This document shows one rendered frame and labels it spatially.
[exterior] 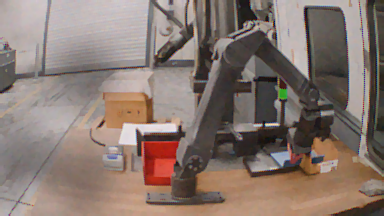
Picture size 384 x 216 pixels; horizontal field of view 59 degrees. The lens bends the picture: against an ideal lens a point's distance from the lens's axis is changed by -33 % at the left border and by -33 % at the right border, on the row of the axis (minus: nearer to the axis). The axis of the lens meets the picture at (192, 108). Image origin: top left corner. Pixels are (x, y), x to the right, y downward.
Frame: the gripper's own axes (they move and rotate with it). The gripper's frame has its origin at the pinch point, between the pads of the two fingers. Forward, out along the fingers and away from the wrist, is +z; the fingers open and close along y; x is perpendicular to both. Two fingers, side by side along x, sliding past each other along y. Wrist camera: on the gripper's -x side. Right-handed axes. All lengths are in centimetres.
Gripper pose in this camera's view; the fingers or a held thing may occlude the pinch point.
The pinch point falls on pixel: (292, 160)
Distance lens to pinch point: 134.3
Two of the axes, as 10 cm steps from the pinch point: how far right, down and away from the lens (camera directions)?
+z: -0.9, 7.4, 6.7
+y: -1.3, -6.7, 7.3
